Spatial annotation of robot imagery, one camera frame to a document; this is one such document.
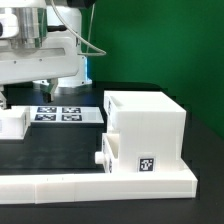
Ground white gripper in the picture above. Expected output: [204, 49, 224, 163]
[0, 34, 79, 109]

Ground white drawer cabinet box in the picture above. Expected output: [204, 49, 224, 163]
[104, 91, 186, 172]

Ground white drawer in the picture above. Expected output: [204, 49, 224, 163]
[0, 106, 31, 140]
[95, 133, 119, 173]

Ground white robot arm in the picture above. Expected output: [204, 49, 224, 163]
[0, 0, 95, 108]

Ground white marker tag plate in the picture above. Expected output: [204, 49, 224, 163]
[30, 106, 104, 124]

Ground grey camera cable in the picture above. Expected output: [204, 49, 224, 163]
[49, 0, 108, 58]

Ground white L-shaped fence wall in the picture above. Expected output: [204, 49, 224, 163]
[0, 158, 198, 204]

